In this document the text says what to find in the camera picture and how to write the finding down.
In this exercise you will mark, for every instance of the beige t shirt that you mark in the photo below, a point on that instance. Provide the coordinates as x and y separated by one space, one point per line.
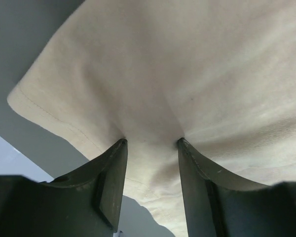
219 73

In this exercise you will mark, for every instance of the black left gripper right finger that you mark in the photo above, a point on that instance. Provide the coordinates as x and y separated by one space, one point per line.
220 203

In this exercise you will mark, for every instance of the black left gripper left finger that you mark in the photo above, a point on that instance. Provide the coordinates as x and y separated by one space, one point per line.
85 202

